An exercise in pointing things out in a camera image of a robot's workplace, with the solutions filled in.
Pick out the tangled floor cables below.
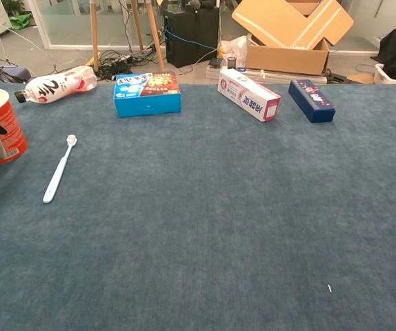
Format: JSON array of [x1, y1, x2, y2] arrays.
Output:
[[97, 48, 166, 82]]

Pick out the wooden tripod legs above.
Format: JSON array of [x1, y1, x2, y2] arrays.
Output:
[[90, 0, 166, 73]]

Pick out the black computer tower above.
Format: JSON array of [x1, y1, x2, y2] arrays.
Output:
[[163, 6, 221, 69]]

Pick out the blue table mat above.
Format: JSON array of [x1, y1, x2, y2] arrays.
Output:
[[0, 81, 396, 331]]

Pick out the green potted plant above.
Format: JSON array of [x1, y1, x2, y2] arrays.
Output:
[[1, 0, 26, 17]]

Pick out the green bag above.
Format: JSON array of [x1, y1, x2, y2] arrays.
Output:
[[8, 12, 33, 31]]

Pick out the dark blue narrow box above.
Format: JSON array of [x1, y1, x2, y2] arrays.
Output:
[[288, 79, 337, 123]]

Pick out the red paper cup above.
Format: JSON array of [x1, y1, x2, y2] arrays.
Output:
[[0, 88, 28, 166]]

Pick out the blue cookie box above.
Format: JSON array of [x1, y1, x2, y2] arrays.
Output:
[[113, 71, 182, 119]]

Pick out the white plastic crate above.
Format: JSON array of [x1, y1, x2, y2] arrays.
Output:
[[373, 63, 396, 85]]

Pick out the flat brown cardboard piece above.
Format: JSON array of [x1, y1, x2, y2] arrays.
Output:
[[348, 73, 375, 85]]

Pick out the light blue toothbrush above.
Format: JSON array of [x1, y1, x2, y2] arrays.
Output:
[[42, 134, 79, 204]]

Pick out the open cardboard box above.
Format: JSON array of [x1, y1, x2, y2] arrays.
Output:
[[231, 0, 355, 76]]

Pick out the white plastic bag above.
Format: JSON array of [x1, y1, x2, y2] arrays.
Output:
[[219, 34, 249, 68]]

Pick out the white pink toothpaste box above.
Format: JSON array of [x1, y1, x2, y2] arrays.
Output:
[[217, 68, 282, 123]]

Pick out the plastic bottle white red label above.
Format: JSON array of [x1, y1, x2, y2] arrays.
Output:
[[14, 65, 98, 104]]

